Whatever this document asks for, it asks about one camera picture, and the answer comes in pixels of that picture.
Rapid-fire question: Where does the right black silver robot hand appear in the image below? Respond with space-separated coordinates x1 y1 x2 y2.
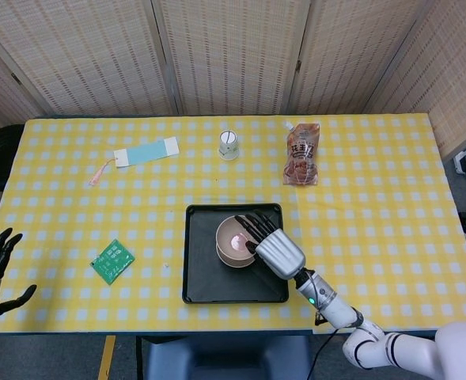
234 211 307 280

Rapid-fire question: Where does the beige bowl with pink stain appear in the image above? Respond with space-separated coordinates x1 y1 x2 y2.
215 215 258 263

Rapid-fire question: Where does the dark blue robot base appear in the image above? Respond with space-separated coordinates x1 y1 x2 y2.
142 335 315 380

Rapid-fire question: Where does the black square plastic tray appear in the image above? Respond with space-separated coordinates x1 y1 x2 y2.
181 203 290 305

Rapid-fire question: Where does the brown sauce spout pouch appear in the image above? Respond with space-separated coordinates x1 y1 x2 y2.
282 120 321 187

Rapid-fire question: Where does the small white paper cup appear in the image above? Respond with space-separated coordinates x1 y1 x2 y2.
218 130 241 162

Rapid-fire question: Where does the yellow white checkered tablecloth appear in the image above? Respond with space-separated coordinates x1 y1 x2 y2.
0 113 466 336

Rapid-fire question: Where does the green square sachet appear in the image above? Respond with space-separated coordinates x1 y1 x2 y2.
89 239 135 286

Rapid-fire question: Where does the yellow floor tape strip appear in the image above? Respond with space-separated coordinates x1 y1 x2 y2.
97 335 117 380

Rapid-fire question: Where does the blue bookmark with pink tassel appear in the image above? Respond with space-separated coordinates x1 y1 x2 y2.
89 136 180 188

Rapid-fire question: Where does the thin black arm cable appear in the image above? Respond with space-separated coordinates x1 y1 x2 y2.
308 312 341 380

